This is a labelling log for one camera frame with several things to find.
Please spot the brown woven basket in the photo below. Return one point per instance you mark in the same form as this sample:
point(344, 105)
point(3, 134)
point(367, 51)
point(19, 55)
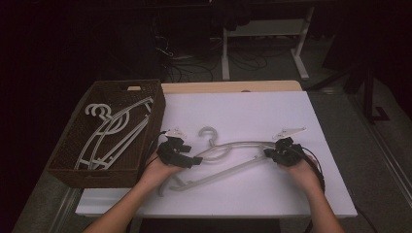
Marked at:
point(142, 155)

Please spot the black metal stand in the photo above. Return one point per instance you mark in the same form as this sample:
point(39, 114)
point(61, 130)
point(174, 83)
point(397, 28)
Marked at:
point(369, 97)

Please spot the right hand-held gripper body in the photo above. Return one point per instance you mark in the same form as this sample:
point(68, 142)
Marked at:
point(290, 152)

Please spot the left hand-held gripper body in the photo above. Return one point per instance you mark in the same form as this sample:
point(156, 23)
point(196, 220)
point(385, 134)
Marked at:
point(170, 152)

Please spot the person's right hand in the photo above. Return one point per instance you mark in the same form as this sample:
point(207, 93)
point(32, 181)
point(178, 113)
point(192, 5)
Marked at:
point(306, 174)

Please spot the white board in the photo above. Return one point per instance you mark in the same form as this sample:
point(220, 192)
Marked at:
point(259, 110)

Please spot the white desk frame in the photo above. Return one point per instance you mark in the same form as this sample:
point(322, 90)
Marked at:
point(265, 27)

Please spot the person's left hand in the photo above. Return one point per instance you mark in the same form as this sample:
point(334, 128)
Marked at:
point(158, 173)

